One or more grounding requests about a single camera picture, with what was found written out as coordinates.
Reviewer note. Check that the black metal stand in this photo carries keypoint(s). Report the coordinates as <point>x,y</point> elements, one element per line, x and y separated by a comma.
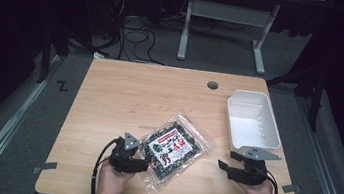
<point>314,95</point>

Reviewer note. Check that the clear packet of dark snacks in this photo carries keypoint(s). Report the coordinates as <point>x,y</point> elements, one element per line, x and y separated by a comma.
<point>171,150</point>

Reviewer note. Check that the grey tape strip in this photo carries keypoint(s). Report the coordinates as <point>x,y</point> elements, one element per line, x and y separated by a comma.
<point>291,188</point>
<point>45,166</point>

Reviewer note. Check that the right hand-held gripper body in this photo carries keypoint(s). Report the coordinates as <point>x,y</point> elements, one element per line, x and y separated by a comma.
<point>250,173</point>

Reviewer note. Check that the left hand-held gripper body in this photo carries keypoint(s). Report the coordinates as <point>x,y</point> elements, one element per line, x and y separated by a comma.
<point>122,161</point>

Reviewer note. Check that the white metal desk frame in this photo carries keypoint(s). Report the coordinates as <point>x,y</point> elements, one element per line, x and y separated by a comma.
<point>226,13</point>

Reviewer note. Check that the person's left hand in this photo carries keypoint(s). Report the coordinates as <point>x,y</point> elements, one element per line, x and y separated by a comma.
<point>112,181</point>

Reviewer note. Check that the white plastic bin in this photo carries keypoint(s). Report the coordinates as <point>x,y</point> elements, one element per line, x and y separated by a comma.
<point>252,121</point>

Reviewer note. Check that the black tape floor mark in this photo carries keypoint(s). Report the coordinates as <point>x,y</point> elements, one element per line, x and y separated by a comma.
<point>62,86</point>

